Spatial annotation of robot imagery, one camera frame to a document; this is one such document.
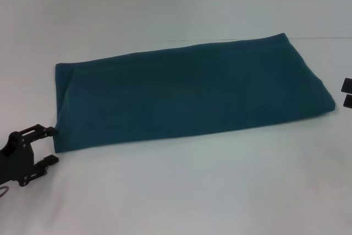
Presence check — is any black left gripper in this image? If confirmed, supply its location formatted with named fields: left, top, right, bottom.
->
left=0, top=124, right=60, bottom=188

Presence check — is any teal blue t-shirt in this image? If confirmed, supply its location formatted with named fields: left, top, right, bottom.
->
left=53, top=32, right=337, bottom=155

